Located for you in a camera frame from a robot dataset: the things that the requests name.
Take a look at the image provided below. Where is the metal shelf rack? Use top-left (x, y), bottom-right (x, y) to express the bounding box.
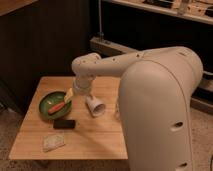
top-left (90, 0), bottom-right (213, 115)

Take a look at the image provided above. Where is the green ceramic bowl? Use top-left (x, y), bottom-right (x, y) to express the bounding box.
top-left (39, 91), bottom-right (72, 120)

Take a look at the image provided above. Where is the wooden table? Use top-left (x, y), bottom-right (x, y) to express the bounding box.
top-left (9, 76), bottom-right (127, 160)

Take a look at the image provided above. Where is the orange carrot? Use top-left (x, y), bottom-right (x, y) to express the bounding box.
top-left (48, 102), bottom-right (65, 115)

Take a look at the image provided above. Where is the black rectangular box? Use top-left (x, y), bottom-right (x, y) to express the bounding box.
top-left (53, 120), bottom-right (76, 129)

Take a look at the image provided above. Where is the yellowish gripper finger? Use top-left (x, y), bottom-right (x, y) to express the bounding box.
top-left (64, 89), bottom-right (73, 103)

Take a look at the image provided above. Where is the white cup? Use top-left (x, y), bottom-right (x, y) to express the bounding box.
top-left (85, 95), bottom-right (106, 117)

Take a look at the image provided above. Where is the dark wooden cabinet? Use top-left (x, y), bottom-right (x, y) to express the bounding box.
top-left (0, 0), bottom-right (90, 112)

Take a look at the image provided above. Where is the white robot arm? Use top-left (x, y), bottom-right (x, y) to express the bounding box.
top-left (71, 46), bottom-right (203, 171)

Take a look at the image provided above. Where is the clear plastic snack bag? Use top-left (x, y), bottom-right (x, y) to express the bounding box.
top-left (43, 134), bottom-right (65, 152)

